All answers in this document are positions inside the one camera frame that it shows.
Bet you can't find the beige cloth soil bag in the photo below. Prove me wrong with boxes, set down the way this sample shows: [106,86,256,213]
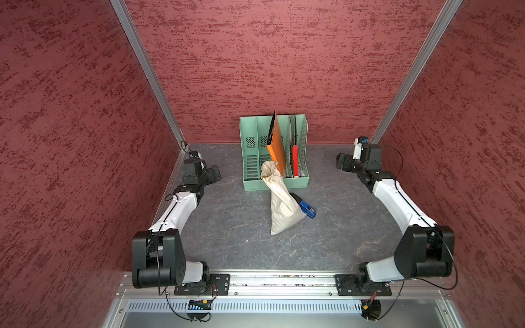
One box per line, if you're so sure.
[261,161,306,236]

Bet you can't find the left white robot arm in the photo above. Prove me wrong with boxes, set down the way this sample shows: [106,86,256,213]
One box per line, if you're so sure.
[132,151,221,288]

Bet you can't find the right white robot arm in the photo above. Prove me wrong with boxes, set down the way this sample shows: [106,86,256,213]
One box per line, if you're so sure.
[336,138,457,284]

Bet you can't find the red folder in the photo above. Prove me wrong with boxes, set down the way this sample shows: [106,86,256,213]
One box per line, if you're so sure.
[291,114,300,178]

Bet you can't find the blue black stapler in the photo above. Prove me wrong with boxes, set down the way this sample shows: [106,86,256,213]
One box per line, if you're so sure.
[290,193,317,219]

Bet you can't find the green file organizer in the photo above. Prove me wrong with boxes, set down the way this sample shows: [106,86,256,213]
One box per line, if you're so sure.
[239,114,310,191]

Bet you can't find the orange folder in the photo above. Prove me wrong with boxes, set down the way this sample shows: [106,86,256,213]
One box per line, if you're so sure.
[266,112,287,177]

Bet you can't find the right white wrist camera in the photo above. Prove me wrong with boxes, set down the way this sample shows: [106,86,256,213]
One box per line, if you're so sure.
[353,136,369,160]

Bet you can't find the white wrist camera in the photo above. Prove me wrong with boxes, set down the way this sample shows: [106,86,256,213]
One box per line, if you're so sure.
[188,150,202,159]
[353,136,369,160]

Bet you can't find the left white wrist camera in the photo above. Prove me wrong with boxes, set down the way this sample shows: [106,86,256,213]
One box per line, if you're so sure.
[188,150,202,159]

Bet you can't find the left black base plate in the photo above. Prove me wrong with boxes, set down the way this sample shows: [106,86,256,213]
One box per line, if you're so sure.
[174,273,231,297]

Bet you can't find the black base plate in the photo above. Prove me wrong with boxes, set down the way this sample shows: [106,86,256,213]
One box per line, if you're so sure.
[334,275,392,297]
[174,273,231,297]

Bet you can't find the right aluminium corner post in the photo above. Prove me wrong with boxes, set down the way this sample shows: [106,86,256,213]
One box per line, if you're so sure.
[370,0,463,144]

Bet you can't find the aluminium corner post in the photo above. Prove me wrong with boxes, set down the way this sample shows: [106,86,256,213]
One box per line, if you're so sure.
[370,0,463,144]
[110,0,185,147]

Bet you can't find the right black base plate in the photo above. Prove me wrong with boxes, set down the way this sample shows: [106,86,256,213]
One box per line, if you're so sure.
[334,275,392,297]

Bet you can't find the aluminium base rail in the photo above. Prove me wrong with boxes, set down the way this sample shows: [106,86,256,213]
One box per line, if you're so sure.
[104,270,464,327]

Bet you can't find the left aluminium corner post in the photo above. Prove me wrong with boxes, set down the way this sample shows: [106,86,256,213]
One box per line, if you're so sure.
[110,0,185,147]

